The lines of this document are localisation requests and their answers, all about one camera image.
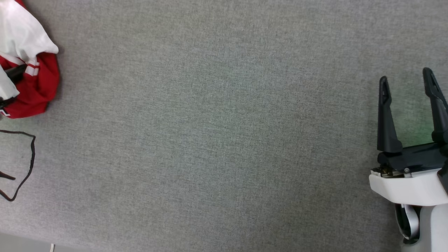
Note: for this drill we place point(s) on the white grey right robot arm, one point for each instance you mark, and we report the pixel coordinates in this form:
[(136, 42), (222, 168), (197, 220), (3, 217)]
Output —
[(434, 227)]

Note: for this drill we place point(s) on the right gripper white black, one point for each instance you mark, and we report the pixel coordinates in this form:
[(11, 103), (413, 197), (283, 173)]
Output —
[(409, 185)]

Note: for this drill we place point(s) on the red and white jersey garment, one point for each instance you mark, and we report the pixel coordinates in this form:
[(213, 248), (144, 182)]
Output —
[(38, 87)]

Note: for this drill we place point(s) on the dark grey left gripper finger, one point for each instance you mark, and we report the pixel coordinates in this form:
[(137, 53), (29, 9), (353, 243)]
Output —
[(4, 102), (15, 72)]

